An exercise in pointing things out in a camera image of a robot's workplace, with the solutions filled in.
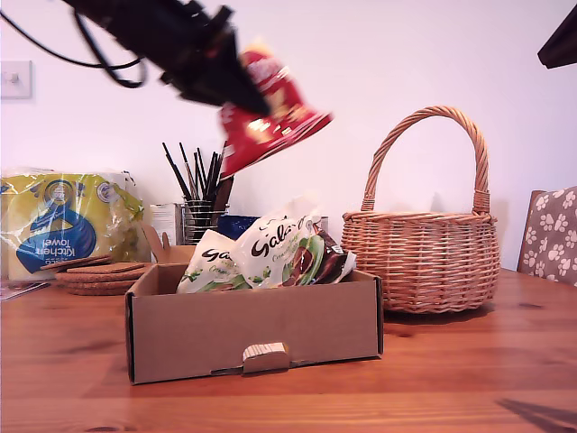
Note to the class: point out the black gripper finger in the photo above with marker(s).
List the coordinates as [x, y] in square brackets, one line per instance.
[234, 85]

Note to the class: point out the red Maltesers mini bunnies bag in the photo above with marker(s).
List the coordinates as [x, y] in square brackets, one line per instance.
[270, 135]

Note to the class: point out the large white Galaxy egg bag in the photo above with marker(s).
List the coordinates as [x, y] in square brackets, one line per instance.
[270, 245]

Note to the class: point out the brown cardboard box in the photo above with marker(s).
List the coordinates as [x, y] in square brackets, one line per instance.
[252, 329]

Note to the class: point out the thin black stick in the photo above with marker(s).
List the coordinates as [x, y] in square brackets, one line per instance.
[188, 173]
[217, 173]
[176, 173]

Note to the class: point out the dark blue container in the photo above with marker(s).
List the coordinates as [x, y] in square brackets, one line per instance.
[236, 224]

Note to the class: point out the small white carton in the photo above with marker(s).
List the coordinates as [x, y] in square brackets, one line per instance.
[166, 223]

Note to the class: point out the small metal tin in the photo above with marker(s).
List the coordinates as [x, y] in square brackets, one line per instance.
[323, 224]

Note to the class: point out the small white Galaxy egg bag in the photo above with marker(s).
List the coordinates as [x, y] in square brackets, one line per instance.
[207, 264]

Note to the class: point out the square cork coaster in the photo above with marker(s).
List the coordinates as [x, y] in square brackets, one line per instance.
[121, 267]
[76, 262]

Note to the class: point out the yellow blue kitchen towel pack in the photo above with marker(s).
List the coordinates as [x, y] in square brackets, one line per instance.
[49, 225]

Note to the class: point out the round cork mat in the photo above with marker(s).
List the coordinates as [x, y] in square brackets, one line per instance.
[97, 291]
[90, 278]

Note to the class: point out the flat printed magazine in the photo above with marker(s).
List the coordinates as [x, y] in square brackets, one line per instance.
[20, 291]

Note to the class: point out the paw print chair cover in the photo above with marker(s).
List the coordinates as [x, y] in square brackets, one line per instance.
[554, 234]

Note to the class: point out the white wall light switch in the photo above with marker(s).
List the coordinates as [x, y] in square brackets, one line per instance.
[15, 80]

